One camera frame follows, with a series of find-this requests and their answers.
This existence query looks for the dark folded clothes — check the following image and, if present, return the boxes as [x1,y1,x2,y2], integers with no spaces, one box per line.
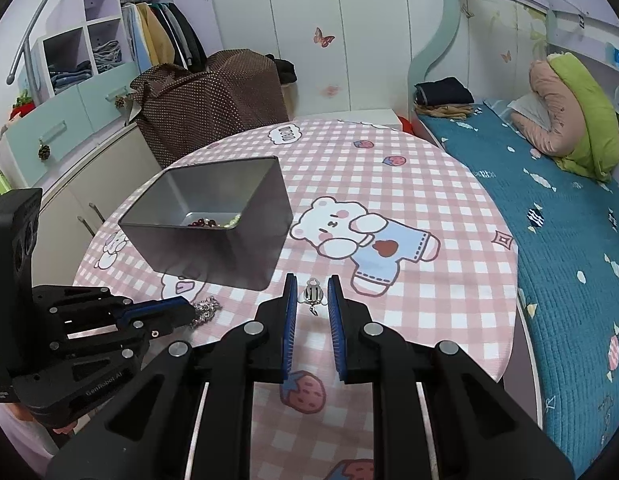
[414,76,475,107]

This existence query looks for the pink checkered bear tablecloth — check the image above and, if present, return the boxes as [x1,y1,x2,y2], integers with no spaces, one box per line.
[72,120,520,480]

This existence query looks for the black clothing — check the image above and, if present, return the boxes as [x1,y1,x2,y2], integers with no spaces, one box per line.
[272,57,298,85]

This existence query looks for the white low cabinet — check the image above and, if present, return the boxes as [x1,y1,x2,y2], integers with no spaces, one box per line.
[40,125,165,261]

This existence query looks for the pink and green rolled blanket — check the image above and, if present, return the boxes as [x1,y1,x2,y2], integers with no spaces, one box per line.
[509,52,619,183]

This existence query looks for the grey metal rail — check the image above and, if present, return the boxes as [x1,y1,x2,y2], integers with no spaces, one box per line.
[7,0,73,85]

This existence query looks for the small silver charm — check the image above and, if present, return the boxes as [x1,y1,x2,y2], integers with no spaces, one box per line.
[300,277,326,315]

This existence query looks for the tan folded clothing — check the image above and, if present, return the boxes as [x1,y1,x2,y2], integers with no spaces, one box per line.
[414,102,475,121]

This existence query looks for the brown dotted cloth cover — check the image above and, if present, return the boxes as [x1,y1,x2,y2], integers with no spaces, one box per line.
[130,49,285,170]

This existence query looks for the mint bed frame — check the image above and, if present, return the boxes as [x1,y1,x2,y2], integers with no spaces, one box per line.
[408,0,470,126]

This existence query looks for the blue patterned bed quilt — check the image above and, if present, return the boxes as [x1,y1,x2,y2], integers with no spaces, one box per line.
[419,100,619,478]

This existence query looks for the grey metal tin box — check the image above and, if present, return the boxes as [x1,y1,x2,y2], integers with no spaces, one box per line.
[118,156,293,291]

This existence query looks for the white shelf unit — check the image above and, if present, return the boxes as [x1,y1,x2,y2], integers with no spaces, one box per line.
[30,0,173,96]

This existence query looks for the hanging clothes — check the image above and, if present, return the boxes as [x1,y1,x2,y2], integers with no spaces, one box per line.
[120,1,208,73]

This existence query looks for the folded jeans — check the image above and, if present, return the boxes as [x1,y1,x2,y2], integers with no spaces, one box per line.
[48,60,93,93]

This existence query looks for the silver chain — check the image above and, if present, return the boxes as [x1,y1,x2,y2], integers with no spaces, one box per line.
[190,296,223,330]

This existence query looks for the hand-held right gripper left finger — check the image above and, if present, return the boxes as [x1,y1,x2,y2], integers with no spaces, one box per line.
[44,272,299,480]

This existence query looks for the white pillow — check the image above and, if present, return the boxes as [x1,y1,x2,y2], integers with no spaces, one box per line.
[507,92,550,128]

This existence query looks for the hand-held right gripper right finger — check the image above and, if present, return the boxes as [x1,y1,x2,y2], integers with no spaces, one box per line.
[327,275,575,480]

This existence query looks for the person's left forearm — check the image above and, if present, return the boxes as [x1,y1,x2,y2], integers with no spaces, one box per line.
[0,400,60,476]

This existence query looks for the mint drawer cabinet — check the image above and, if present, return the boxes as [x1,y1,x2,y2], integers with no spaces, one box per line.
[0,62,140,188]

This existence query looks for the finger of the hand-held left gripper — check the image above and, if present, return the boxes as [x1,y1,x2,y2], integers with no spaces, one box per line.
[114,296,198,322]
[134,310,196,337]

